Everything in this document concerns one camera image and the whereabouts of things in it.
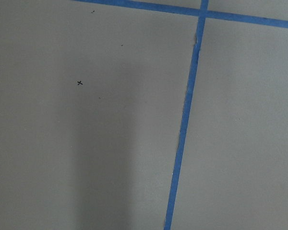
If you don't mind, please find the brown paper table cover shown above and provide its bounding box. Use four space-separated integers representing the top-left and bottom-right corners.
0 0 288 230

